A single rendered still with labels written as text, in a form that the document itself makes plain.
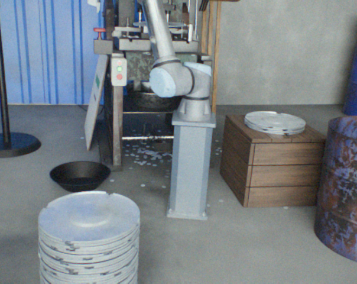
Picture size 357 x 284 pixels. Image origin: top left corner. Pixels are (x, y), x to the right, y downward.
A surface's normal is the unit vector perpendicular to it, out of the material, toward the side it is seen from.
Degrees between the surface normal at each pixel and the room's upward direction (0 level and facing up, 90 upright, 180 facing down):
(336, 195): 92
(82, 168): 49
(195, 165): 90
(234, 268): 0
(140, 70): 90
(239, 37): 90
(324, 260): 0
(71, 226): 0
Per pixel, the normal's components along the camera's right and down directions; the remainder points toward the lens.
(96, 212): 0.05, -0.94
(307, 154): 0.18, 0.33
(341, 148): -0.93, 0.11
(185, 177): -0.06, 0.32
